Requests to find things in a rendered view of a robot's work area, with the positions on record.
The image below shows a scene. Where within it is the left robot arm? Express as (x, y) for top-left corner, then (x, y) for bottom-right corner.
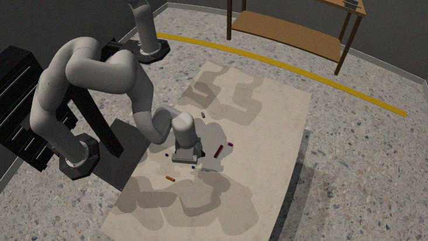
(125, 0), (161, 56)

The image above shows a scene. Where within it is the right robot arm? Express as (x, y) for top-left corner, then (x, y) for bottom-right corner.
(30, 37), (201, 168)

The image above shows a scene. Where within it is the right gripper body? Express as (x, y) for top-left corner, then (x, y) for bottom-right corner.
(175, 140), (202, 158)

